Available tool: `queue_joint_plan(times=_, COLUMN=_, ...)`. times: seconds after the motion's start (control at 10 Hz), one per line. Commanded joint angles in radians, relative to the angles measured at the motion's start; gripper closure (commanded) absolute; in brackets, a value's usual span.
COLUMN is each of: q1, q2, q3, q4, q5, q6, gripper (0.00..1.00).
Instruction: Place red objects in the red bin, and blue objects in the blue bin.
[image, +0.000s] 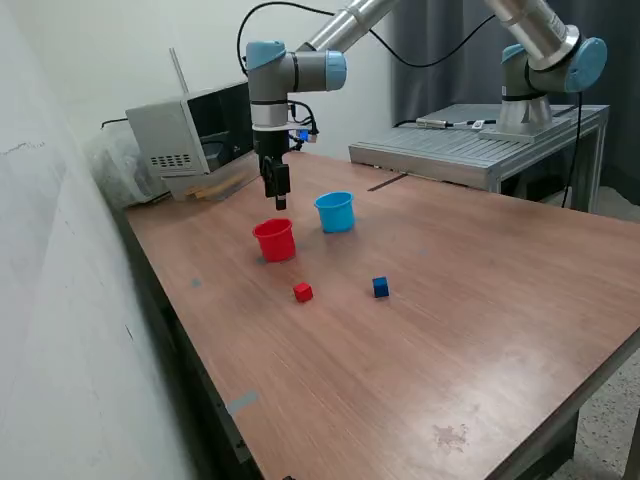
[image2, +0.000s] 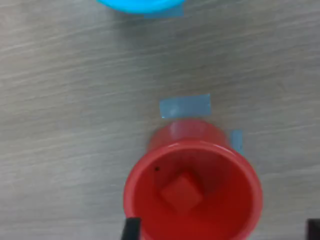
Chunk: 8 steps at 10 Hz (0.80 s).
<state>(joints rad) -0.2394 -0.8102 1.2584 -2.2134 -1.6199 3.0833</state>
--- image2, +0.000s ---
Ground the red cube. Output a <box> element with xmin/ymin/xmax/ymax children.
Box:
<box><xmin>158</xmin><ymin>172</ymin><xmax>204</xmax><ymax>216</ymax></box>

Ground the red plastic bin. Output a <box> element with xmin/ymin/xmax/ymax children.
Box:
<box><xmin>122</xmin><ymin>119</ymin><xmax>264</xmax><ymax>240</ymax></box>

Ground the blue tape piece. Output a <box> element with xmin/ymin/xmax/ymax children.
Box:
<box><xmin>159</xmin><ymin>93</ymin><xmax>212</xmax><ymax>119</ymax></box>
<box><xmin>229</xmin><ymin>129</ymin><xmax>245</xmax><ymax>156</ymax></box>

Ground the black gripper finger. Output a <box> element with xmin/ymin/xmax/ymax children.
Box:
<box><xmin>306</xmin><ymin>217</ymin><xmax>320</xmax><ymax>240</ymax></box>
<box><xmin>119</xmin><ymin>216</ymin><xmax>142</xmax><ymax>240</ymax></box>

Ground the blue plastic bin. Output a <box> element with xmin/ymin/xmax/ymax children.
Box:
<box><xmin>96</xmin><ymin>0</ymin><xmax>186</xmax><ymax>15</ymax></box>

